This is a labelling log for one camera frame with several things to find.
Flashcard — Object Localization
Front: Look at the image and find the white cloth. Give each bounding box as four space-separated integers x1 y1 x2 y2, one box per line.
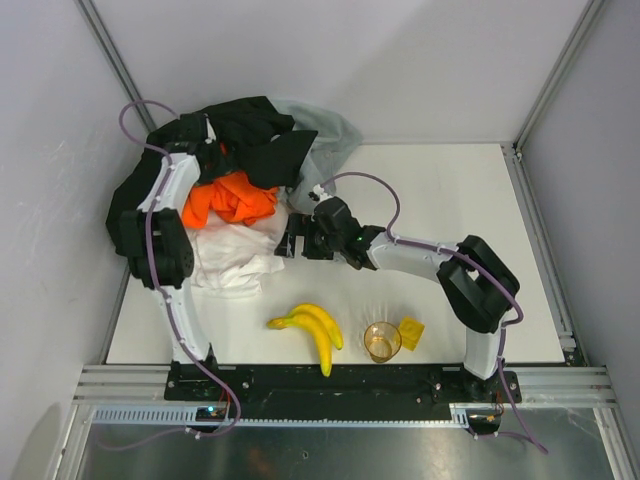
188 203 288 299

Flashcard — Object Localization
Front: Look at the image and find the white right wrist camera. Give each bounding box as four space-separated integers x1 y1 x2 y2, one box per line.
308 184 331 203

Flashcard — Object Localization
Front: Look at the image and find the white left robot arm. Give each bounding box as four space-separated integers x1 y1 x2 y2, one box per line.
118 113 229 366

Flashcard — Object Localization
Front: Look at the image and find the lower yellow banana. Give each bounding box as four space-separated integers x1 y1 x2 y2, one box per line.
266 314 334 378

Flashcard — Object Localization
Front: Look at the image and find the left rear frame post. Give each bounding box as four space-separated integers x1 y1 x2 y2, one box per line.
73 0 143 102

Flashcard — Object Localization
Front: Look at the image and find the yellow banana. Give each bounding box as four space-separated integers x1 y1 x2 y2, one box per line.
288 303 344 350
266 314 334 378

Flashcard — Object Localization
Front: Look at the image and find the grey slotted cable duct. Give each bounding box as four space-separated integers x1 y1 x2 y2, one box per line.
92 402 504 429

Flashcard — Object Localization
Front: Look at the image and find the frame post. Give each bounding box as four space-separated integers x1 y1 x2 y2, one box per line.
512 0 607 154
73 0 143 102

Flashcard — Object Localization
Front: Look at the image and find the yellow cube block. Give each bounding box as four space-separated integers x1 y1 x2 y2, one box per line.
398 316 425 351

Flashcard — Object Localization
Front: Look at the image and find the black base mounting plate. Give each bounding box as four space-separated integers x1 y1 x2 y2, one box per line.
164 362 522 424

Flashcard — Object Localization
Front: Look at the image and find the clear amber plastic cup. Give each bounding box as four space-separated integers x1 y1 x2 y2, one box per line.
363 322 402 364

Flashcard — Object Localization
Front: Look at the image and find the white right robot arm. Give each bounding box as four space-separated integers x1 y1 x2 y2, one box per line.
275 197 524 380

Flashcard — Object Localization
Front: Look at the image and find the right side frame rail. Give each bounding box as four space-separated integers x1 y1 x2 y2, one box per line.
500 143 589 367

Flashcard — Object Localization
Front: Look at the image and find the right rear frame post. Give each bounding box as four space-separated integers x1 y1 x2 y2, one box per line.
512 0 607 154

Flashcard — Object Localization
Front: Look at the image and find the black cloth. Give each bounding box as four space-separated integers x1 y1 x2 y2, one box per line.
106 96 318 256

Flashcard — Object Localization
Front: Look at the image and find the upper yellow banana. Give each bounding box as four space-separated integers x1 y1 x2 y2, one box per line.
288 303 344 350

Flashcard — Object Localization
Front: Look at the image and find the grey cloth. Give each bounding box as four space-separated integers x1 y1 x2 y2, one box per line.
272 100 363 214

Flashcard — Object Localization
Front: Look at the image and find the orange cloth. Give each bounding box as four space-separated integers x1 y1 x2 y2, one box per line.
181 172 279 229

